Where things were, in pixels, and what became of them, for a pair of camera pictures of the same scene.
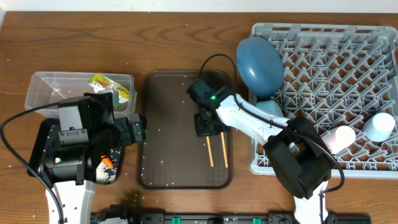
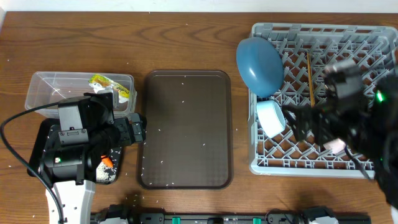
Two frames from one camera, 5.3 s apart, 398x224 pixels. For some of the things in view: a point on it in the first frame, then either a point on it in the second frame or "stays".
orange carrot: (107, 161) stays
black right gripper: (201, 130) → (321, 117)
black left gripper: (137, 131) stays
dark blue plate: (260, 65) stays
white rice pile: (104, 173) stays
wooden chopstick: (209, 151) → (310, 80)
